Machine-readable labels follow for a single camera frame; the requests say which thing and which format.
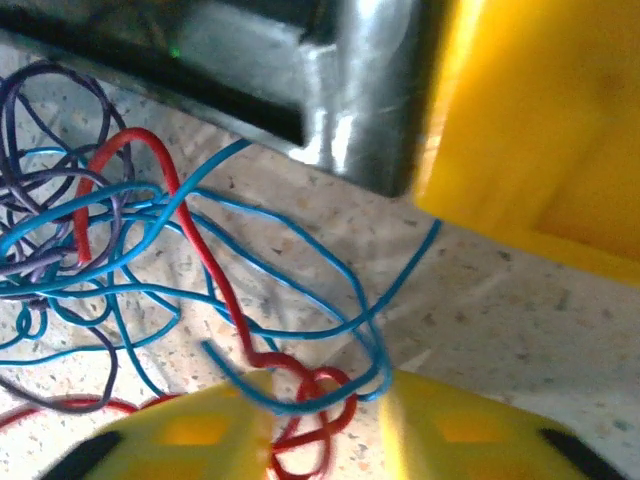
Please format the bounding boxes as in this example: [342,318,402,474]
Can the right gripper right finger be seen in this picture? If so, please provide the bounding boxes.
[379,372,632,480]

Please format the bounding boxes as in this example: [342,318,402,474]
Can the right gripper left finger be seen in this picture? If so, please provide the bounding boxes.
[39,372,275,480]

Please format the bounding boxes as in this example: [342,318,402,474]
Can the red cable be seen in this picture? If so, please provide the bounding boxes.
[0,127,359,480]

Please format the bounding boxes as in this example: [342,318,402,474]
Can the blue cable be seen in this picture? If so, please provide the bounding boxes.
[0,138,444,416]

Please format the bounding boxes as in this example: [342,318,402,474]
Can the purple cable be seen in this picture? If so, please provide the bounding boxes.
[0,59,136,414]

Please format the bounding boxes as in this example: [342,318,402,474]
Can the yellow plastic bin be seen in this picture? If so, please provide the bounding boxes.
[412,0,640,290]

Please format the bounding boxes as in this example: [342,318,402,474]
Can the black plastic bin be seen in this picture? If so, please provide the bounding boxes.
[0,0,444,197]

